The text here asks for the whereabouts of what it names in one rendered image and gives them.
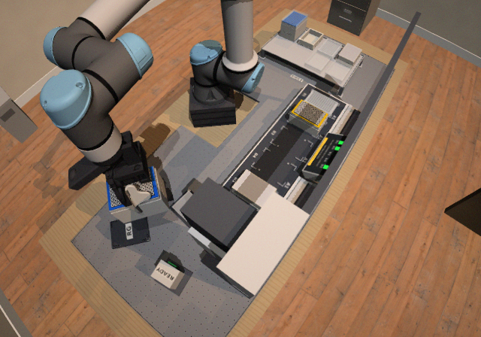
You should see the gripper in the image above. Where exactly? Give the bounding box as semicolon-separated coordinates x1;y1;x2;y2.
93;130;151;214

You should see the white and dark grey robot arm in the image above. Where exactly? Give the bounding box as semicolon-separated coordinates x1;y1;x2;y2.
40;0;265;190

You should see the yellow tip rack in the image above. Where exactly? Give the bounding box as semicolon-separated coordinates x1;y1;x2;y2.
289;100;328;136

